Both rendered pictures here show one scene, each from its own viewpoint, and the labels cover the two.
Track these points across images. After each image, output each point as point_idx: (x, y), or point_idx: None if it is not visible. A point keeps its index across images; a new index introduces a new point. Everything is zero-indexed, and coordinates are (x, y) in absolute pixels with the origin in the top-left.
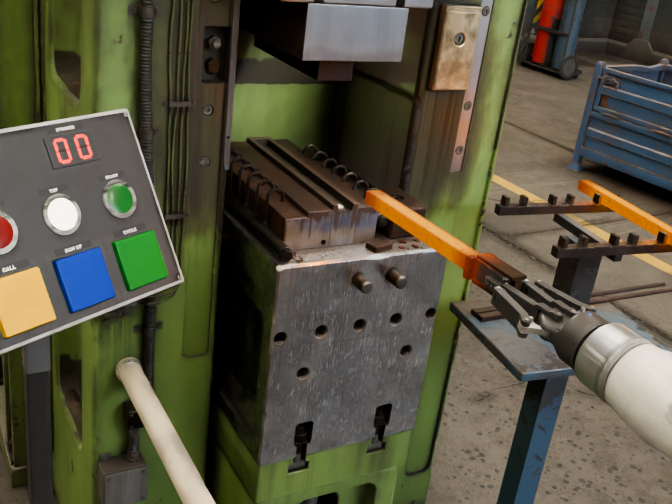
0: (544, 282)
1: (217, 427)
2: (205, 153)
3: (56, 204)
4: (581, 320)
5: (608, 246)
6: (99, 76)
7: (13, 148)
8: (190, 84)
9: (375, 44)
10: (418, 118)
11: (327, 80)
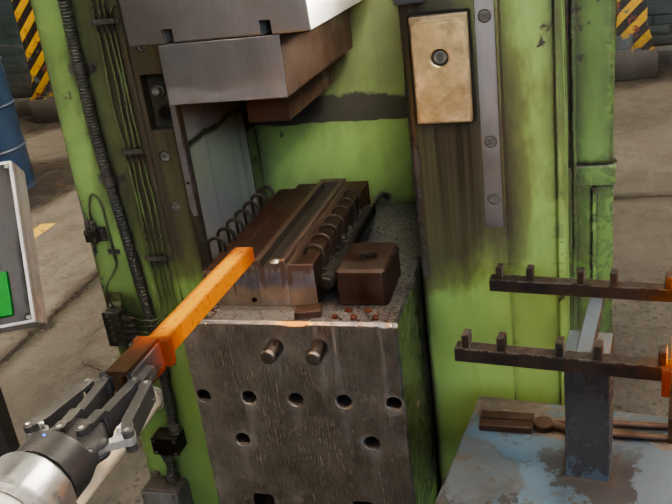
0: (149, 385)
1: None
2: (173, 198)
3: None
4: (28, 439)
5: (544, 356)
6: (62, 129)
7: None
8: (139, 132)
9: (248, 80)
10: (416, 159)
11: (260, 121)
